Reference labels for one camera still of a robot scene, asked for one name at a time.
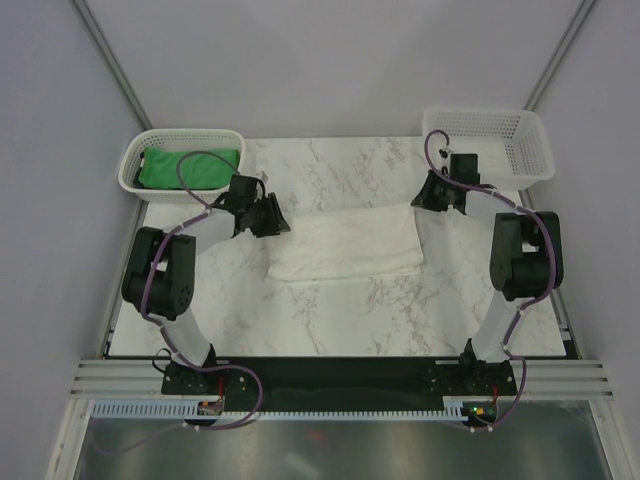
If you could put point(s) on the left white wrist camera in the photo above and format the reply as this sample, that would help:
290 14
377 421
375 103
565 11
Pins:
261 176

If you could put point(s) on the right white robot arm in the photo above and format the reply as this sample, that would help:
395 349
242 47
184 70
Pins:
526 258

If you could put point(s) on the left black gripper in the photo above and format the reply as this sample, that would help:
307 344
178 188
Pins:
275 224

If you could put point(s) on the white slotted cable duct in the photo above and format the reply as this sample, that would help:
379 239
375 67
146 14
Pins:
180 409

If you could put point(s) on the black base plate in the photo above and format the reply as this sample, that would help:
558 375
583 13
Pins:
359 382

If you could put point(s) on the dark blue towel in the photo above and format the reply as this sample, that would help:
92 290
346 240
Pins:
137 181

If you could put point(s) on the green towel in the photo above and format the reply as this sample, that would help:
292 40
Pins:
201 170

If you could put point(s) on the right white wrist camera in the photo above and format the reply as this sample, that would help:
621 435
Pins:
445 153

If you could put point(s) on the white towel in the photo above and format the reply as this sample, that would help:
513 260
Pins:
346 244

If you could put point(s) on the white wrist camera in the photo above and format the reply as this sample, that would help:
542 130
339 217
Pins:
445 153
261 176

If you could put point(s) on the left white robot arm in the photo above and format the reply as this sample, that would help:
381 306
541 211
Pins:
160 274

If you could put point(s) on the right white plastic basket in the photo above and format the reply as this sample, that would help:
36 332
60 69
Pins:
512 145

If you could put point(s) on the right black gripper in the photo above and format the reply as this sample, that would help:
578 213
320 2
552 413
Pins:
425 198

